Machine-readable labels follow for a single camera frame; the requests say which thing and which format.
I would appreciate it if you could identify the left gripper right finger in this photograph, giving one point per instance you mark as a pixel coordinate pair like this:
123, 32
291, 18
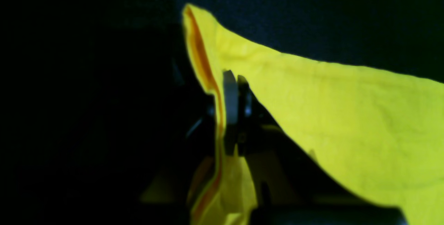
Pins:
283, 173

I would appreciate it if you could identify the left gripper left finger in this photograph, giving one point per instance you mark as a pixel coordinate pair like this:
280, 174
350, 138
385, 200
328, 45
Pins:
231, 102

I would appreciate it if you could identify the yellow t-shirt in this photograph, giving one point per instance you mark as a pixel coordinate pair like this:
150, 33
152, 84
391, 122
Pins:
380, 134

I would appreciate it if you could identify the black table cloth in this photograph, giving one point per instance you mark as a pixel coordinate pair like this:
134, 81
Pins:
403, 36

